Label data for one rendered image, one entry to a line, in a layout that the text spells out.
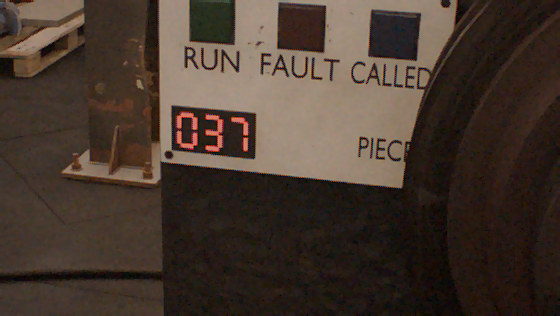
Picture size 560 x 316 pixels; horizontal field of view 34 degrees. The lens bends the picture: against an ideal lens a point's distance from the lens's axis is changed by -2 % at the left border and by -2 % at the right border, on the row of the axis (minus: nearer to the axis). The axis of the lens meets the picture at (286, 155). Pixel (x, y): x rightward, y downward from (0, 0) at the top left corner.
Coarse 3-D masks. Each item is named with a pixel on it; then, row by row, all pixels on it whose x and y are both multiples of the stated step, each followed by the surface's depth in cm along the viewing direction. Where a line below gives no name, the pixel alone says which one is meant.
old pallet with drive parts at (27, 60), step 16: (80, 16) 560; (32, 32) 522; (48, 32) 519; (64, 32) 522; (0, 48) 484; (16, 48) 484; (32, 48) 485; (64, 48) 531; (16, 64) 482; (32, 64) 484; (48, 64) 505
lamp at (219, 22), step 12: (192, 0) 80; (204, 0) 80; (216, 0) 80; (192, 12) 80; (204, 12) 80; (216, 12) 80; (228, 12) 79; (192, 24) 81; (204, 24) 80; (216, 24) 80; (228, 24) 80; (192, 36) 81; (204, 36) 81; (216, 36) 80; (228, 36) 80
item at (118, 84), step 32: (96, 0) 340; (128, 0) 338; (96, 32) 345; (128, 32) 342; (96, 64) 349; (128, 64) 346; (96, 96) 354; (128, 96) 351; (96, 128) 359; (128, 128) 356; (96, 160) 364; (128, 160) 361
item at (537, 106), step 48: (528, 48) 61; (528, 96) 62; (480, 144) 64; (528, 144) 61; (480, 192) 65; (528, 192) 62; (480, 240) 66; (528, 240) 63; (480, 288) 68; (528, 288) 65
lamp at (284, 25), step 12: (288, 12) 78; (300, 12) 78; (312, 12) 78; (288, 24) 79; (300, 24) 79; (312, 24) 78; (288, 36) 79; (300, 36) 79; (312, 36) 79; (300, 48) 79; (312, 48) 79
